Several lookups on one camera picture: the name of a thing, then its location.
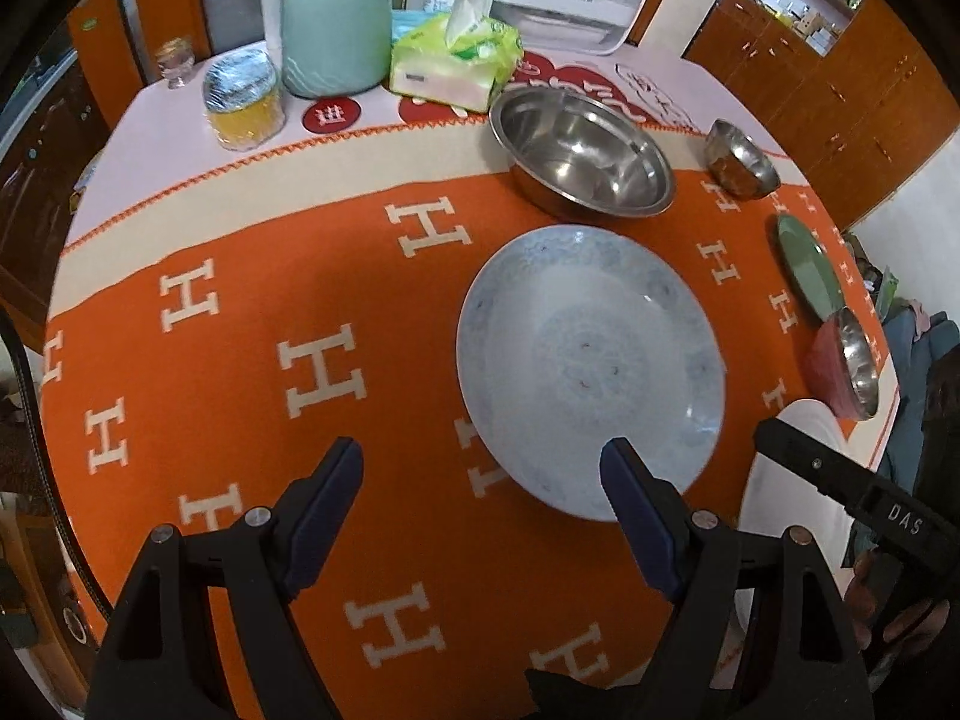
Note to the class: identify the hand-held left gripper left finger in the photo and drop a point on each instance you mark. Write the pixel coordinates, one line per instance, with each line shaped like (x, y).
(330, 510)

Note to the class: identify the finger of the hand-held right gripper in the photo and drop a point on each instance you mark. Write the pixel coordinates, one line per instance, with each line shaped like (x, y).
(802, 457)

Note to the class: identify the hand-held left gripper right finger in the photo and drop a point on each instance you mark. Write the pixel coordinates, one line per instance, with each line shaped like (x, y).
(637, 517)

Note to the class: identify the white plate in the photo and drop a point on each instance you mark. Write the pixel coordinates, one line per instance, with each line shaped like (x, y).
(787, 480)

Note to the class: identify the red steel bowl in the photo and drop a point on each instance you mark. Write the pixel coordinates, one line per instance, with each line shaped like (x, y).
(829, 367)

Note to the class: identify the blue patterned porcelain plate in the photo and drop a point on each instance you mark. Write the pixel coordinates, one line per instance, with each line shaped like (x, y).
(585, 345)

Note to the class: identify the green plate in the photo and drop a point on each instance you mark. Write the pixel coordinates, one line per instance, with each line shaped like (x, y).
(810, 270)

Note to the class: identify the large steel basin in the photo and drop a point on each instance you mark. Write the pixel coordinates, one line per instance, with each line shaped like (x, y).
(585, 157)

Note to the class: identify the person's right hand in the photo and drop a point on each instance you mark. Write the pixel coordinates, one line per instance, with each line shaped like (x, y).
(870, 600)

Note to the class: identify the blue grey jacket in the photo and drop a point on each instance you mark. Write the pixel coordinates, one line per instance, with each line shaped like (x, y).
(911, 360)

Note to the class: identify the orange patterned tablecloth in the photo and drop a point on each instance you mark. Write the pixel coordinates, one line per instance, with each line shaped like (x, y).
(172, 127)
(262, 255)

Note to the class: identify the small steel bowl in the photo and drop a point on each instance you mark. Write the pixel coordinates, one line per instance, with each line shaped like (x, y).
(742, 161)

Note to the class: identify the orange wooden cabinet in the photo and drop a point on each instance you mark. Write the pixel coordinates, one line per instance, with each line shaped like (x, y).
(862, 120)

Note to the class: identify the red round coaster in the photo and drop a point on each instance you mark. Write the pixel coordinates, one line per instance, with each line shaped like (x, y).
(330, 116)

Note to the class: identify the wrapped yellow jar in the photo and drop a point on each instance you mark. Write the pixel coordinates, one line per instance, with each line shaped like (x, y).
(244, 120)

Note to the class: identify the green tissue pack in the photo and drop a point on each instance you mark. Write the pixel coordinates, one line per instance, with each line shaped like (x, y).
(450, 67)

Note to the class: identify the small glass jar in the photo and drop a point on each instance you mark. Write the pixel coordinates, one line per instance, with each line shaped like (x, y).
(176, 64)

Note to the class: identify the green ceramic jar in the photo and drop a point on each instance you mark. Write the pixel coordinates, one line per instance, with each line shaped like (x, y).
(337, 37)

